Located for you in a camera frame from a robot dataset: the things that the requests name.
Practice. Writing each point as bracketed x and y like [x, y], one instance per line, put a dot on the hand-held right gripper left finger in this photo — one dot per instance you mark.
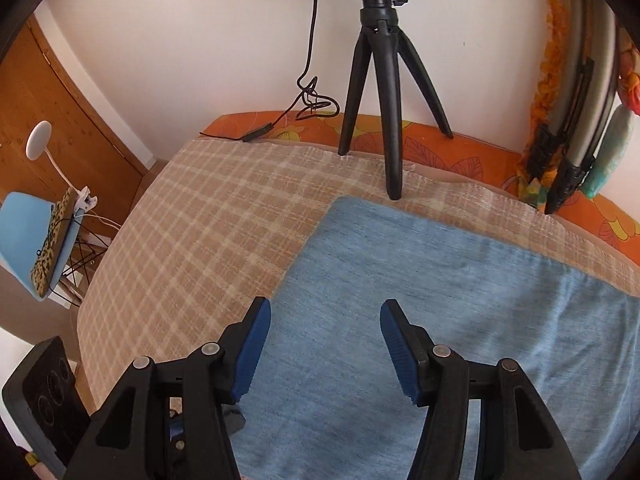
[250, 355]

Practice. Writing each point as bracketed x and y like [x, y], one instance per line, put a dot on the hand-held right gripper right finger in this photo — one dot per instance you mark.
[402, 355]

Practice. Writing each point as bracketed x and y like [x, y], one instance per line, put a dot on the light blue denim pants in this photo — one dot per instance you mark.
[450, 270]

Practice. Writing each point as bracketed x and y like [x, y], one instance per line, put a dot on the beige plaid blanket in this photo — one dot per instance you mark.
[200, 220]

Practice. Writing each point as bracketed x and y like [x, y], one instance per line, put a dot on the black grey device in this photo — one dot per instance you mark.
[50, 395]

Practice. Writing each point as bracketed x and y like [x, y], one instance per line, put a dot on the leopard print cushion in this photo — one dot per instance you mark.
[50, 255]

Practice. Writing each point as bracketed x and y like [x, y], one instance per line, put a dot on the light blue chair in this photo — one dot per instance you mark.
[25, 230]

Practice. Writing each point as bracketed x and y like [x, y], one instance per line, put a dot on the black mini tripod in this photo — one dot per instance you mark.
[390, 85]

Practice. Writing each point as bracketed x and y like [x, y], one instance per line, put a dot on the white clip lamp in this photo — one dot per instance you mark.
[39, 140]

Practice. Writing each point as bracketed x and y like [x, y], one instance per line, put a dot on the folded silver tripod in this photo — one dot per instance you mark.
[595, 110]

